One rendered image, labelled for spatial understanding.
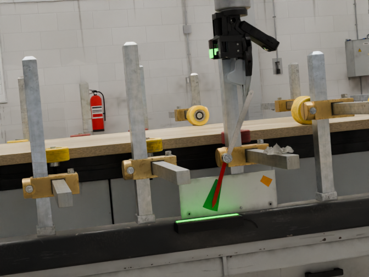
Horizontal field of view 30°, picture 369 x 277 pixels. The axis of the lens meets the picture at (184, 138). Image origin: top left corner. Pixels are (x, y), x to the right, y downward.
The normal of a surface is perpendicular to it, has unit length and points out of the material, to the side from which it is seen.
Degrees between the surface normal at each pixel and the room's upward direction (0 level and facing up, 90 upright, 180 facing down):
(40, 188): 90
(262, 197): 90
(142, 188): 90
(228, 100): 90
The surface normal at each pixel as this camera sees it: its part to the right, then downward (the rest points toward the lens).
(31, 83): 0.22, 0.04
